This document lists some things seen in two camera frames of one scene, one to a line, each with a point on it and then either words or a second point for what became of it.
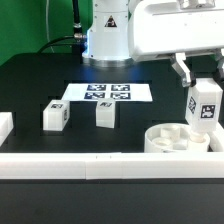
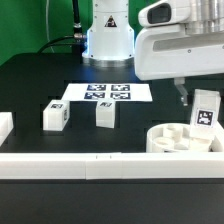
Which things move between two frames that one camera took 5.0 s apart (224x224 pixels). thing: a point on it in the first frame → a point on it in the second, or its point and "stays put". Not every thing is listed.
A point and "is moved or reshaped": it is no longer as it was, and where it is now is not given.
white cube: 204,107 is moved or reshaped
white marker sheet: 120,92 stays put
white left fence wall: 6,126 stays put
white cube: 105,113 stays put
